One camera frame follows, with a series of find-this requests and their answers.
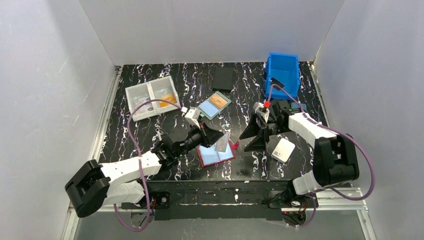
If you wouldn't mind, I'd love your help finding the red card holder wallet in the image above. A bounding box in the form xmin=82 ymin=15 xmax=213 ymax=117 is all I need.
xmin=196 ymin=140 xmax=240 ymax=169

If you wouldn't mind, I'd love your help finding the white card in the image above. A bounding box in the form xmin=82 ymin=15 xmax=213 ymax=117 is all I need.
xmin=271 ymin=138 xmax=295 ymax=163

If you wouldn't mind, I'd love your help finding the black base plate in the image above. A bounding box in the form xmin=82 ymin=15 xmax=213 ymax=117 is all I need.
xmin=120 ymin=178 xmax=319 ymax=222

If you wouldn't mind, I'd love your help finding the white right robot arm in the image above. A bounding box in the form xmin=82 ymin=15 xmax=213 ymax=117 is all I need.
xmin=239 ymin=100 xmax=360 ymax=200

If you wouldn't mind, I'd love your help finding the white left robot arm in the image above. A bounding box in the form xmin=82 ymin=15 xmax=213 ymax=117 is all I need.
xmin=64 ymin=123 xmax=224 ymax=218

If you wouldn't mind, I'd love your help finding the patterned card in tray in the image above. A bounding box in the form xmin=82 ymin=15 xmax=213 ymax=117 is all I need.
xmin=133 ymin=95 xmax=154 ymax=116

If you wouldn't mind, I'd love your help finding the black card in bin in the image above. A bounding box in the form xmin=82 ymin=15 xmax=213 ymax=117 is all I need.
xmin=270 ymin=77 xmax=285 ymax=89

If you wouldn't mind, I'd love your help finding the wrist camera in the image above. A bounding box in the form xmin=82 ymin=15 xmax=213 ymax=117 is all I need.
xmin=181 ymin=106 xmax=201 ymax=129
xmin=253 ymin=102 xmax=270 ymax=126

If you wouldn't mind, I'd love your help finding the black wallet at back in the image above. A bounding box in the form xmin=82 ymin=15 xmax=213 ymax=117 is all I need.
xmin=212 ymin=66 xmax=234 ymax=93

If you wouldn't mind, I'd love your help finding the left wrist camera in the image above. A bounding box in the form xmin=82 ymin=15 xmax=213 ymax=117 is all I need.
xmin=181 ymin=106 xmax=201 ymax=129

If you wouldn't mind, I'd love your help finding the orange card in tray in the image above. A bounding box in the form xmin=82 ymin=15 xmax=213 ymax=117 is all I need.
xmin=159 ymin=93 xmax=177 ymax=108

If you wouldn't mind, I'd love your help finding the blue plastic bin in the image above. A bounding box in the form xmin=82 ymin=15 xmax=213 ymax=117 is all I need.
xmin=264 ymin=52 xmax=300 ymax=99

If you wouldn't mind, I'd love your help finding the green open card wallet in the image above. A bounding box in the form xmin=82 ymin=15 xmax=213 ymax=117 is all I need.
xmin=197 ymin=91 xmax=232 ymax=120

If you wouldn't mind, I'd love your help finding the aluminium frame rail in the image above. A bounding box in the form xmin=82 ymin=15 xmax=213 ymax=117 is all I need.
xmin=65 ymin=62 xmax=361 ymax=220

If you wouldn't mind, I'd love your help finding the clear two-compartment tray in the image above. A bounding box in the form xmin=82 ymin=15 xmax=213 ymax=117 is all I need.
xmin=125 ymin=76 xmax=181 ymax=122

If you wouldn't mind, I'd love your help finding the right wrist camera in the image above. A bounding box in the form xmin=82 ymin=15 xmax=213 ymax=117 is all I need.
xmin=253 ymin=102 xmax=270 ymax=126

